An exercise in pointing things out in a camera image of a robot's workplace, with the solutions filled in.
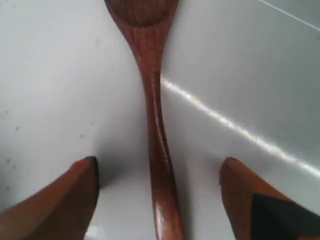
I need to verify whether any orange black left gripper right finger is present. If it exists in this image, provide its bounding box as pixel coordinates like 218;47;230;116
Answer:
219;157;320;240

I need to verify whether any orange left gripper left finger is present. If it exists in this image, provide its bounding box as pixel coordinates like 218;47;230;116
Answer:
0;156;100;240

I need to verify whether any dark wooden spoon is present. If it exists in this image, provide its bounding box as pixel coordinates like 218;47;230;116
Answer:
105;0;185;240

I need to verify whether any white plastic tray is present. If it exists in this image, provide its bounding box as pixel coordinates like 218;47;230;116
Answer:
0;0;320;240

